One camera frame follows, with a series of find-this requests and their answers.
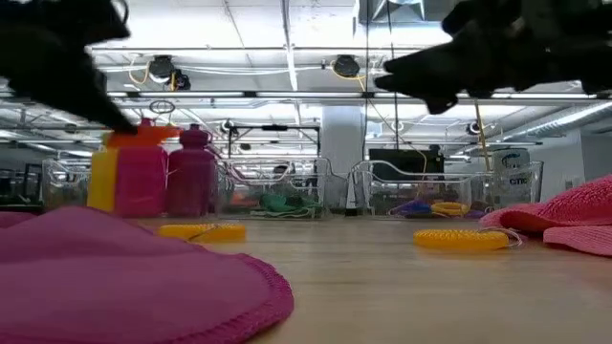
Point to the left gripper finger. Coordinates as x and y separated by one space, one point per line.
107 114

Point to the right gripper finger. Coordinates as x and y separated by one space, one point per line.
430 62
430 88

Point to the yellow water bottle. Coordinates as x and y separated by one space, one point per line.
101 181

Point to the hot pink water bottle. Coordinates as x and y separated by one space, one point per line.
141 181

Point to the purple water bottle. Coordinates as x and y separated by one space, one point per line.
191 177

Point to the blue coil wrist band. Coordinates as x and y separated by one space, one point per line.
411 208

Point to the yellow coil wrist band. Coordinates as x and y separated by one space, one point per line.
459 239
449 208

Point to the purple coil wrist band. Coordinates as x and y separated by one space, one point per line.
475 214

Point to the light green towel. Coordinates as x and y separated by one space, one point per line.
306 216

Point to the dark green towel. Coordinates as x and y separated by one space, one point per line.
282 201

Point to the black screen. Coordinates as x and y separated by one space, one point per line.
406 160

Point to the clear plastic bin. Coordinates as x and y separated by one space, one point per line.
296 181
406 188
62 186

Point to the long ceiling light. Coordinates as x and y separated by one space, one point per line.
191 94

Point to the clear printed plastic cup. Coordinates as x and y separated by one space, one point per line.
510 167

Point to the orange coil wrist band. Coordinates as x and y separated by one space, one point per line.
201 232

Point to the magenta towel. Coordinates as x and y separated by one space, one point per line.
119 277

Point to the coral pink towel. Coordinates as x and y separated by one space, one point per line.
564 210

